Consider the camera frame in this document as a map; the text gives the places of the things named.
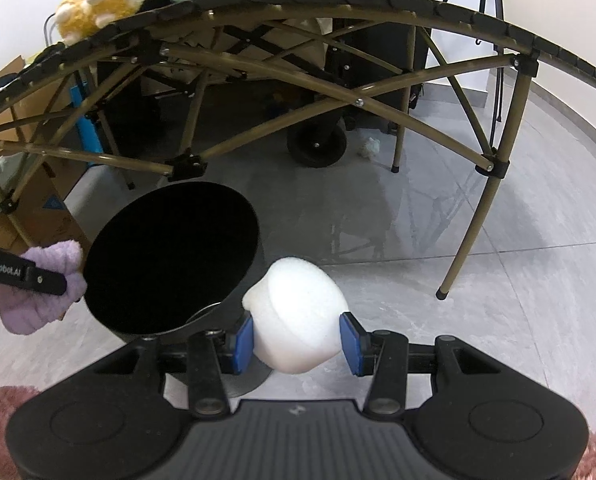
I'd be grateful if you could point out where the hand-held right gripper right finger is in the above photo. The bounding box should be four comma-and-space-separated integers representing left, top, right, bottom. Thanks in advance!
339, 311, 501, 418

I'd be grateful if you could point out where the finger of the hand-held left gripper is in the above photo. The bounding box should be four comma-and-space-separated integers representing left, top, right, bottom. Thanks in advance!
0, 242, 68, 297

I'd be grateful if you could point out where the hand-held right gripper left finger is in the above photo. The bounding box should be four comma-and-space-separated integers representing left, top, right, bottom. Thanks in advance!
95, 310, 255, 418

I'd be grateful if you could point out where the purple fluffy cloth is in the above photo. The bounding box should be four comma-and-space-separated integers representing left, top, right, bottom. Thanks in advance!
0, 240, 88, 336

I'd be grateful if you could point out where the white foam block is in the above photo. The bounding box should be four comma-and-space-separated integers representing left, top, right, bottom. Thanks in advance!
242, 257, 349, 375

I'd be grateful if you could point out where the black round bin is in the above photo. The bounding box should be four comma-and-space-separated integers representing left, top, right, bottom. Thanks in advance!
84, 182, 279, 401

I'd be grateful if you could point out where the blue plastic box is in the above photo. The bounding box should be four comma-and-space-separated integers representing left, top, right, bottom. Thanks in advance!
70, 85, 103, 153

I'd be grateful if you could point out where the plain cardboard box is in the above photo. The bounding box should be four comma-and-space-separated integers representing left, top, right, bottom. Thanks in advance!
0, 55, 86, 161

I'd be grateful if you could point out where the yellow plush toy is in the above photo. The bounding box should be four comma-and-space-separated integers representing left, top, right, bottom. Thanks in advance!
55, 0, 157, 45

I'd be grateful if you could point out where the black suitcase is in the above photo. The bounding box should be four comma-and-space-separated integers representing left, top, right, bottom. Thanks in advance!
328, 0, 429, 133

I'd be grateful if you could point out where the black wheeled cart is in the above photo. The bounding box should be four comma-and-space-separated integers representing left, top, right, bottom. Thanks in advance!
98, 15, 349, 167

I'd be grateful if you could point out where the black tripod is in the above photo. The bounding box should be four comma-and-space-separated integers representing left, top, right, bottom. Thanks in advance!
443, 0, 509, 121

